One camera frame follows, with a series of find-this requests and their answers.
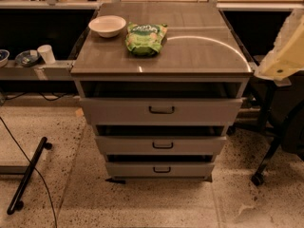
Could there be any grey top drawer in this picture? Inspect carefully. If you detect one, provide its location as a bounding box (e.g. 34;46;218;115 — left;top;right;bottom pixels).
80;98;241;126

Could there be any grey drawer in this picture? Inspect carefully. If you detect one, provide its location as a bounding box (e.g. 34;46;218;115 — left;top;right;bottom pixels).
80;98;241;126
95;136;226;155
105;161;214;179

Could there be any grey drawer cabinet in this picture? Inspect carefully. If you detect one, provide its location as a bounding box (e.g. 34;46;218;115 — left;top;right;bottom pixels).
69;1;255;184

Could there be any grey middle drawer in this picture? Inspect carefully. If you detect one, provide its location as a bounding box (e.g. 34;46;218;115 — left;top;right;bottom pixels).
95;136;226;155

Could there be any grey bottom drawer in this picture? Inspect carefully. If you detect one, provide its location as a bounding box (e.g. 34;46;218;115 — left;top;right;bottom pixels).
105;161;214;179

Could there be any green snack bag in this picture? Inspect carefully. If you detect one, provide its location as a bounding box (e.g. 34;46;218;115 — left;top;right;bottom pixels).
125;23;167;56

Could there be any white bowl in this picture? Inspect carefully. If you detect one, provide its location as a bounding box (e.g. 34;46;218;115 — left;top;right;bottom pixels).
88;15;126;38

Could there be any grey side shelf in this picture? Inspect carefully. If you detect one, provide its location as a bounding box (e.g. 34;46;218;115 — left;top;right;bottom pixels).
0;60;74;81

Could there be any white paper cup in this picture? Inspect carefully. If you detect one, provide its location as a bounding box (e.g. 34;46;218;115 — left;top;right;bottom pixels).
37;45;56;64

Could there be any dark blue bowl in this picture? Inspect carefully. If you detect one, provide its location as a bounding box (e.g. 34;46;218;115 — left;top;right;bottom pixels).
15;49;41;67

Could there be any blue rimmed bowl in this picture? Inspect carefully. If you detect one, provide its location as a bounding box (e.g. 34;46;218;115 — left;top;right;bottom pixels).
0;49;10;67

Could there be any black floor stand bar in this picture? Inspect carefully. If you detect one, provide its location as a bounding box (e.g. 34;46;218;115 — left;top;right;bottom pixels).
1;137;52;215

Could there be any black floor cable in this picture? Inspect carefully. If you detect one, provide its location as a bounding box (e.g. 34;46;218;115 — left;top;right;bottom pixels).
0;116;59;228

